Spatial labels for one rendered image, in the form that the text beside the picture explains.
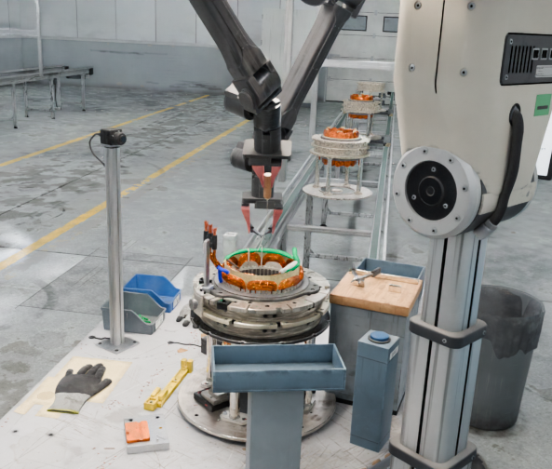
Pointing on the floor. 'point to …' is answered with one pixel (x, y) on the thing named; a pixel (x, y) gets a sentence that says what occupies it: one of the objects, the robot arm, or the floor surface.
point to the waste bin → (500, 383)
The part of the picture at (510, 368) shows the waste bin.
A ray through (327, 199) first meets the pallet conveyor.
